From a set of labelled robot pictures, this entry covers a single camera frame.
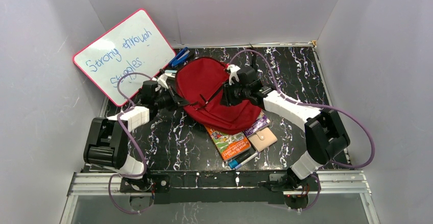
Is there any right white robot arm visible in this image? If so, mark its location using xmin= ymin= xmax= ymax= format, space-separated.
xmin=221 ymin=64 xmax=350 ymax=191

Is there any orange Treehouse book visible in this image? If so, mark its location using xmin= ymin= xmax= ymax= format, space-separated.
xmin=205 ymin=127 xmax=251 ymax=162

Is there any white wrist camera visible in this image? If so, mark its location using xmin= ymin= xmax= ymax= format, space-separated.
xmin=157 ymin=73 xmax=176 ymax=89
xmin=226 ymin=64 xmax=240 ymax=85

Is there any white board pink frame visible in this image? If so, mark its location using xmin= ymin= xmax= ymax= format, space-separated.
xmin=73 ymin=9 xmax=175 ymax=107

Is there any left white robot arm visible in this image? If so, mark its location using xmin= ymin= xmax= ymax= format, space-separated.
xmin=83 ymin=81 xmax=189 ymax=191

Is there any purple Treehouse book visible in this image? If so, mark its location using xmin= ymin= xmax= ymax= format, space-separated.
xmin=243 ymin=111 xmax=271 ymax=138

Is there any blue stapler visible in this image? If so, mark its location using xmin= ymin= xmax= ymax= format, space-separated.
xmin=160 ymin=47 xmax=190 ymax=73

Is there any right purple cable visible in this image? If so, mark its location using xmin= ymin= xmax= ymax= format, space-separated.
xmin=228 ymin=49 xmax=375 ymax=213

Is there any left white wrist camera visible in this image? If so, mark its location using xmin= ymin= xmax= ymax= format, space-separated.
xmin=157 ymin=73 xmax=176 ymax=89

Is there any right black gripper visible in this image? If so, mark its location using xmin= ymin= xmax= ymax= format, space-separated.
xmin=219 ymin=79 xmax=250 ymax=108

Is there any black marker blue cap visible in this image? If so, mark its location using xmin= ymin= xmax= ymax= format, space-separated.
xmin=228 ymin=151 xmax=256 ymax=170

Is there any white pen blue cap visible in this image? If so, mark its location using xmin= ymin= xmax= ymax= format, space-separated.
xmin=234 ymin=152 xmax=259 ymax=170

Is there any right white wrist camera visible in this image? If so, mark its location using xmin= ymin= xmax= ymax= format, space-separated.
xmin=226 ymin=64 xmax=240 ymax=85

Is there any beige small wallet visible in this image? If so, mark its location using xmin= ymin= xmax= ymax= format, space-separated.
xmin=248 ymin=128 xmax=278 ymax=152

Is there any red student backpack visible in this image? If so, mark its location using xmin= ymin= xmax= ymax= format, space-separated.
xmin=175 ymin=57 xmax=262 ymax=135

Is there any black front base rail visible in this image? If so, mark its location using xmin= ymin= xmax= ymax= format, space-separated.
xmin=155 ymin=170 xmax=291 ymax=205

